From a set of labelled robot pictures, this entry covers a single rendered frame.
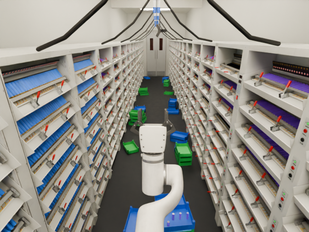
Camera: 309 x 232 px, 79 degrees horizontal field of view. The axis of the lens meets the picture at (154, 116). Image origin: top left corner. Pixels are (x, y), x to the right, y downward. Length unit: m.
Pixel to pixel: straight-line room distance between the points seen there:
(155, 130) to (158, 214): 0.27
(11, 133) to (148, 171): 0.63
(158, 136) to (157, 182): 0.17
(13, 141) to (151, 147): 0.63
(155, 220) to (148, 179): 0.15
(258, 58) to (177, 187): 1.13
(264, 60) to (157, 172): 1.15
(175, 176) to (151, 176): 0.09
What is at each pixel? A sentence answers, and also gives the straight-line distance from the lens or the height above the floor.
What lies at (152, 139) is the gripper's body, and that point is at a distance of 0.69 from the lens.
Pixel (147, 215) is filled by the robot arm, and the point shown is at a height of 1.29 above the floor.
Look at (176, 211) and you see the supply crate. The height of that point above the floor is 0.40.
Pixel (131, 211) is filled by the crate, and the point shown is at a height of 0.03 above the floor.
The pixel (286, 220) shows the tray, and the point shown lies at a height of 0.96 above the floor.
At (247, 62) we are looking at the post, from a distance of 1.53.
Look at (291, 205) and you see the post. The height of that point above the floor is 1.06.
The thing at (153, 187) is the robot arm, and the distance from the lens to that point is 0.74.
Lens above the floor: 1.79
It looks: 22 degrees down
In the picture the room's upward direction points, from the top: straight up
